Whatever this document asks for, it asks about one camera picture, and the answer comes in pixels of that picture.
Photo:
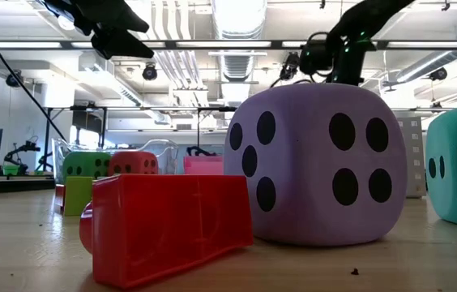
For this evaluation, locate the white perforated basket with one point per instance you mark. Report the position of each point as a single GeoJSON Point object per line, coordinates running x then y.
{"type": "Point", "coordinates": [415, 162]}

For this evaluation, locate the lime green small block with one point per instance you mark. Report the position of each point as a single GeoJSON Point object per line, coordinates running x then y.
{"type": "Point", "coordinates": [78, 198]}

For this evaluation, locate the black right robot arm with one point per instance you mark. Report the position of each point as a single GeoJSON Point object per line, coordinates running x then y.
{"type": "Point", "coordinates": [358, 24]}

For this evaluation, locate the background black robot arm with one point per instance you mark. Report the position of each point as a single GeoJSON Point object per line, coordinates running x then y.
{"type": "Point", "coordinates": [22, 152]}

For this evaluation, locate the small dark crumb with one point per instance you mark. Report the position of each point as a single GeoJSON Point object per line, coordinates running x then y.
{"type": "Point", "coordinates": [355, 272]}

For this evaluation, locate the large red stepped block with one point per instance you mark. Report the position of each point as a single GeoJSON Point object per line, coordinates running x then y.
{"type": "Point", "coordinates": [163, 235]}

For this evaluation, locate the black beam with light strips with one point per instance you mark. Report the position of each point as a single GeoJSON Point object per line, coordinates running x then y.
{"type": "Point", "coordinates": [170, 44]}

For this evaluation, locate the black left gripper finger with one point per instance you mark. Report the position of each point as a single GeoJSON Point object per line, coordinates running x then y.
{"type": "Point", "coordinates": [123, 46]}
{"type": "Point", "coordinates": [123, 18]}

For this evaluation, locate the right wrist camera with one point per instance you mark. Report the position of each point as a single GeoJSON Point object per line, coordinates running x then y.
{"type": "Point", "coordinates": [315, 58]}

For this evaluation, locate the black ceiling spotlight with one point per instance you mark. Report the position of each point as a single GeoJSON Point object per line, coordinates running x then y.
{"type": "Point", "coordinates": [289, 67]}
{"type": "Point", "coordinates": [438, 74]}
{"type": "Point", "coordinates": [14, 79]}
{"type": "Point", "coordinates": [149, 73]}

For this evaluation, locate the dark background table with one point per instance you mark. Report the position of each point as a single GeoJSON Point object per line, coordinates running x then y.
{"type": "Point", "coordinates": [9, 184]}

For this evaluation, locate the clear plastic bin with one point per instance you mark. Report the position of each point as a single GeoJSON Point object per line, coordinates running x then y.
{"type": "Point", "coordinates": [167, 146]}

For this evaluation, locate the pink plastic bin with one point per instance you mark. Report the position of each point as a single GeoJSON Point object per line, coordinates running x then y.
{"type": "Point", "coordinates": [204, 166]}

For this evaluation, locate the black metal background frame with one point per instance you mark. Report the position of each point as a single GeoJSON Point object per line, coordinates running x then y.
{"type": "Point", "coordinates": [212, 108]}

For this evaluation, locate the silver ceiling air duct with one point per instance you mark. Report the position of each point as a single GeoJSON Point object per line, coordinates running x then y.
{"type": "Point", "coordinates": [238, 20]}

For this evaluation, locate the green foam die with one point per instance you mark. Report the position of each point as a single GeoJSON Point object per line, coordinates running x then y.
{"type": "Point", "coordinates": [82, 160]}

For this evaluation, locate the purple foam die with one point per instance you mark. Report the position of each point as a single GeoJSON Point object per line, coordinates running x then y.
{"type": "Point", "coordinates": [301, 211]}

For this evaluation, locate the small red building block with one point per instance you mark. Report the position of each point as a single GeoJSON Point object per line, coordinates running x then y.
{"type": "Point", "coordinates": [59, 198]}

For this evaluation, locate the small green bin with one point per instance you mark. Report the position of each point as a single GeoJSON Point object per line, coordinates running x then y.
{"type": "Point", "coordinates": [10, 170]}

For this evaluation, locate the red foam die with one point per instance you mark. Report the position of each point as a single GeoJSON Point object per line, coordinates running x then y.
{"type": "Point", "coordinates": [135, 157]}

